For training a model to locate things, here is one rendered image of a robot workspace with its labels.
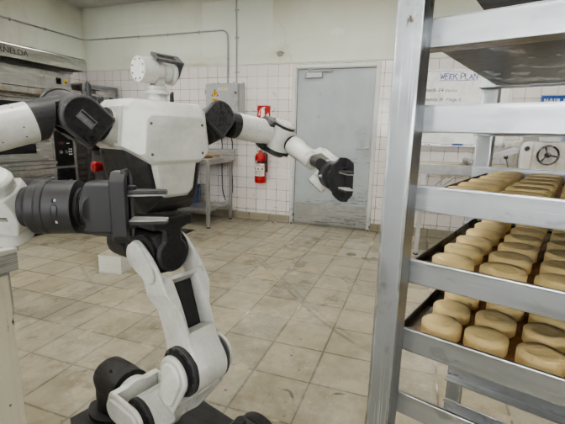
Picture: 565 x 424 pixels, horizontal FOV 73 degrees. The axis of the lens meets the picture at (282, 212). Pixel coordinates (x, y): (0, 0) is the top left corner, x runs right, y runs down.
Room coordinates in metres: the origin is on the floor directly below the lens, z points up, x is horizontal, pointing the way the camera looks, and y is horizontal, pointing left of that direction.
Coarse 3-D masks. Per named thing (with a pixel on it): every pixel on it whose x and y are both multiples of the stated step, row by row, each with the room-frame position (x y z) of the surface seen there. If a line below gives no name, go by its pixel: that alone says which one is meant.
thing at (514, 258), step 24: (480, 240) 0.56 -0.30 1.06; (504, 240) 0.59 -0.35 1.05; (528, 240) 0.57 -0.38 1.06; (552, 240) 0.60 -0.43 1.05; (456, 264) 0.45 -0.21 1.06; (480, 264) 0.51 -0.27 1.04; (504, 264) 0.45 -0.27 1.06; (528, 264) 0.46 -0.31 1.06; (552, 264) 0.45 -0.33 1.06; (552, 288) 0.38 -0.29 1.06
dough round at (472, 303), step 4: (448, 292) 0.57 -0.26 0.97; (444, 296) 0.58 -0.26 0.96; (448, 296) 0.56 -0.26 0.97; (452, 296) 0.56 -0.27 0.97; (456, 296) 0.56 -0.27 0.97; (460, 296) 0.56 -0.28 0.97; (464, 296) 0.56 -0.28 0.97; (456, 300) 0.55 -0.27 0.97; (460, 300) 0.55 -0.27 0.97; (464, 300) 0.55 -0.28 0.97; (468, 300) 0.55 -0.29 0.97; (472, 300) 0.55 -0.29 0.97; (476, 300) 0.55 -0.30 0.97; (468, 304) 0.55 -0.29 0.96; (472, 304) 0.55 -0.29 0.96; (476, 304) 0.55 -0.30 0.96; (472, 308) 0.55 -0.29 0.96; (476, 308) 0.55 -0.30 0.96
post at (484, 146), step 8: (488, 96) 0.79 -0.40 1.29; (496, 96) 0.78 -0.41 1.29; (480, 136) 0.79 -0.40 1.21; (488, 136) 0.78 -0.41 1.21; (480, 144) 0.79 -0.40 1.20; (488, 144) 0.78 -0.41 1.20; (480, 152) 0.79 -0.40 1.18; (488, 152) 0.78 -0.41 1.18; (480, 160) 0.79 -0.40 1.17; (488, 160) 0.78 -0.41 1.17; (448, 384) 0.80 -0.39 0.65; (456, 384) 0.79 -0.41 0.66; (448, 392) 0.79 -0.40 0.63; (456, 392) 0.78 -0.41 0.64; (456, 400) 0.78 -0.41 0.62
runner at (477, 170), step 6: (474, 168) 0.79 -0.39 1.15; (480, 168) 0.79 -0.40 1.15; (486, 168) 0.78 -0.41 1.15; (492, 168) 0.77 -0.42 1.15; (498, 168) 0.77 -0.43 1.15; (504, 168) 0.76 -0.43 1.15; (510, 168) 0.75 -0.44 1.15; (516, 168) 0.75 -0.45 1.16; (522, 168) 0.74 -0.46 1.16; (474, 174) 0.79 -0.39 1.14; (480, 174) 0.79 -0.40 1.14; (528, 174) 0.74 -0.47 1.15; (558, 174) 0.71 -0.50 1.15; (564, 174) 0.70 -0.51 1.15; (564, 180) 0.70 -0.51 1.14
